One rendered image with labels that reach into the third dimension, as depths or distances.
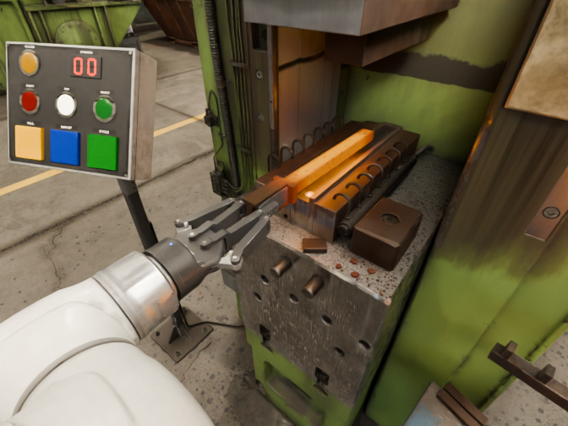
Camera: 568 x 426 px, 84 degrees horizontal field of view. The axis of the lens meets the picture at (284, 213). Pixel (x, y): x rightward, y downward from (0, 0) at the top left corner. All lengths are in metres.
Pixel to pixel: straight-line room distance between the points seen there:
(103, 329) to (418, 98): 0.86
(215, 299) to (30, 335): 1.38
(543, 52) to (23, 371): 0.62
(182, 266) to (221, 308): 1.27
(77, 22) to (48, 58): 4.42
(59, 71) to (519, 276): 1.03
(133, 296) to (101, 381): 0.12
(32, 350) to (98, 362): 0.06
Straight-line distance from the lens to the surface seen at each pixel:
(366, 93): 1.01
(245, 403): 1.43
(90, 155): 0.84
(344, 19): 0.46
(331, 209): 0.58
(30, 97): 0.97
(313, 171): 0.58
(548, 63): 0.53
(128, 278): 0.38
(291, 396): 1.27
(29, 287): 2.17
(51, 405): 0.27
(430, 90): 0.94
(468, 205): 0.63
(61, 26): 5.32
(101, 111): 0.83
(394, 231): 0.57
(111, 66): 0.83
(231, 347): 1.54
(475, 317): 0.79
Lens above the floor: 1.34
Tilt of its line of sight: 39 degrees down
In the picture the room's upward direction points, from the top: straight up
